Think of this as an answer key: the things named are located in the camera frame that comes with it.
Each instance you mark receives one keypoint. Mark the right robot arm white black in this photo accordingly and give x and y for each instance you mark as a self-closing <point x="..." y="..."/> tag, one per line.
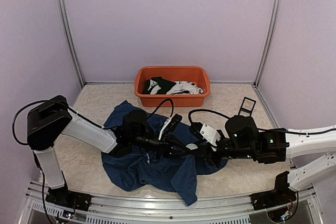
<point x="246" y="141"/>

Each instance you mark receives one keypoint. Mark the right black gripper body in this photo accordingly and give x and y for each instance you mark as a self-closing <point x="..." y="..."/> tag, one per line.
<point x="210" y="157"/>

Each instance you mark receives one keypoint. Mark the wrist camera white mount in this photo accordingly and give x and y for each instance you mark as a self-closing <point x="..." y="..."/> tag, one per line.
<point x="206" y="135"/>
<point x="170" y="125"/>

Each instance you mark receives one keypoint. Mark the black square display box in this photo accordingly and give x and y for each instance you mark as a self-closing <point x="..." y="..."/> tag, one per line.
<point x="247" y="106"/>

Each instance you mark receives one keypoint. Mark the aluminium corner post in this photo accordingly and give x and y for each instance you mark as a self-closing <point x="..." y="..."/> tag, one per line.
<point x="70" y="42"/>
<point x="267" y="46"/>

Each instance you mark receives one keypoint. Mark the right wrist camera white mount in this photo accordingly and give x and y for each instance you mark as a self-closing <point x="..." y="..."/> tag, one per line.
<point x="206" y="135"/>

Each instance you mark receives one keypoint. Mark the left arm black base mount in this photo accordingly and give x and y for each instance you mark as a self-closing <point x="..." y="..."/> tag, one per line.
<point x="71" y="199"/>

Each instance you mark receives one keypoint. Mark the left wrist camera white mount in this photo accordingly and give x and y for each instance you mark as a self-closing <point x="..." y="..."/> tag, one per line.
<point x="170" y="125"/>

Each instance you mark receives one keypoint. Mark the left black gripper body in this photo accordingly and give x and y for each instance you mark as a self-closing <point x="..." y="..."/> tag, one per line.
<point x="163" y="147"/>

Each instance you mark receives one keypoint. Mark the orange plastic tub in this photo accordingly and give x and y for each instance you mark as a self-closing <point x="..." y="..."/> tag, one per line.
<point x="196" y="75"/>

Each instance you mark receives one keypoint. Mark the left aluminium corner post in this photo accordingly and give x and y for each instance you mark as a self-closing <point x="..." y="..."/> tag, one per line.
<point x="70" y="42"/>

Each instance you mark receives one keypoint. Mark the right aluminium corner post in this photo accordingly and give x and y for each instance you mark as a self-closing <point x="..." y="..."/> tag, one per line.
<point x="267" y="46"/>

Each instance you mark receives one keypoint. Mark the black and white garment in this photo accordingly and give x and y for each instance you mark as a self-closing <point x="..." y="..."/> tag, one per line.
<point x="160" y="86"/>

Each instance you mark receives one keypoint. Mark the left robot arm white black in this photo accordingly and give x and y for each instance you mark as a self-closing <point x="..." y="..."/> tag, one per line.
<point x="48" y="119"/>

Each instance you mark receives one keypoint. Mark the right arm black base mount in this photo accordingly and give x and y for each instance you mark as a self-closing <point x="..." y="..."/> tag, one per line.
<point x="269" y="199"/>

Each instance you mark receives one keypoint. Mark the dark blue t-shirt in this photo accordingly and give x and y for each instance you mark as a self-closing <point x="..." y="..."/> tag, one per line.
<point x="177" y="175"/>

